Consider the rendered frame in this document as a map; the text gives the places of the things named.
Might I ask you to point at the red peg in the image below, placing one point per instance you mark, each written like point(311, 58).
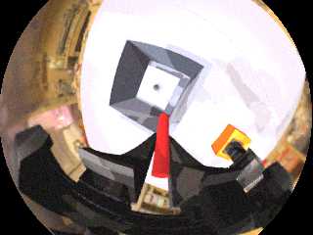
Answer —
point(161, 152)

